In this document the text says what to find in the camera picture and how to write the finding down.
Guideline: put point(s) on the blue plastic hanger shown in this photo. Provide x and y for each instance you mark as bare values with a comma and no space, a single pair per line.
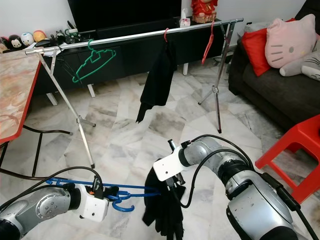
130,187

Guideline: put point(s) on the black garment with white print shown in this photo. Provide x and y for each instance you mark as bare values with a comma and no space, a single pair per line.
162,215

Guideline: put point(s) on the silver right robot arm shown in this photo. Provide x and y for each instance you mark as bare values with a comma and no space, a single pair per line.
255,195

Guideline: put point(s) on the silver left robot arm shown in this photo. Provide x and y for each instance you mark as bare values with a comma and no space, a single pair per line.
40,210

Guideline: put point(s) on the red plastic hanger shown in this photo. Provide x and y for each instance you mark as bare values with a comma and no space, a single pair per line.
210,40
165,34

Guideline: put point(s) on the dark grey fabric sofa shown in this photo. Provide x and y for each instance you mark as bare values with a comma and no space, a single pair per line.
270,95

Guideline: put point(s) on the red plastic stool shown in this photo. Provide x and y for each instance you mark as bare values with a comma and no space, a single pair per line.
300,145

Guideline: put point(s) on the black television console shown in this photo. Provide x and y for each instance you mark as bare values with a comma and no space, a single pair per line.
130,57

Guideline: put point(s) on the silver clothes rack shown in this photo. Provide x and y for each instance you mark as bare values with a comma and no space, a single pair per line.
130,36

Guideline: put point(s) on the red cushion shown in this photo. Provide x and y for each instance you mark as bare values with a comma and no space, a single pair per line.
255,50

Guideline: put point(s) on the white tissue box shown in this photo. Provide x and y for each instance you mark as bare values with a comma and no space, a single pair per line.
184,22

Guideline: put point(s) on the orange round doll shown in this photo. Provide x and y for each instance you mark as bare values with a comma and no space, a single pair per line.
39,36

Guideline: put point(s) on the white round doll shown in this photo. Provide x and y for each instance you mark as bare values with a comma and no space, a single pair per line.
28,39

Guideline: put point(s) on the black round doll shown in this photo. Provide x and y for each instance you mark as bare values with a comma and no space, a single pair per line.
15,42

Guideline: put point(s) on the glass jar with red lid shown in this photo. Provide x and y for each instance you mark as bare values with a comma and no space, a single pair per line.
4,46

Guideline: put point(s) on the grey totoro plush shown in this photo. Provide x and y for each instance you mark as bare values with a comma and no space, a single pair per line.
305,67

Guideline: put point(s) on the black flat television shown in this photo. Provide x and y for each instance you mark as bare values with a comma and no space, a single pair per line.
125,12

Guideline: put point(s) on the red laughing buddha figurine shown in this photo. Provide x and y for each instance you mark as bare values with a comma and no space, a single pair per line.
203,10

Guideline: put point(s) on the pink cat face pillow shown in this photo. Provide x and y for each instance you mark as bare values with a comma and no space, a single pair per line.
287,45

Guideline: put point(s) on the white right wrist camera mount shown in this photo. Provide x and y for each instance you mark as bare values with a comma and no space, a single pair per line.
170,165

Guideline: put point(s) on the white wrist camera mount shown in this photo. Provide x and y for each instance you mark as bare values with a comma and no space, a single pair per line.
170,165
95,205

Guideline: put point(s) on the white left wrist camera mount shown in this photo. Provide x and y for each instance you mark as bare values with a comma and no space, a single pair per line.
95,205

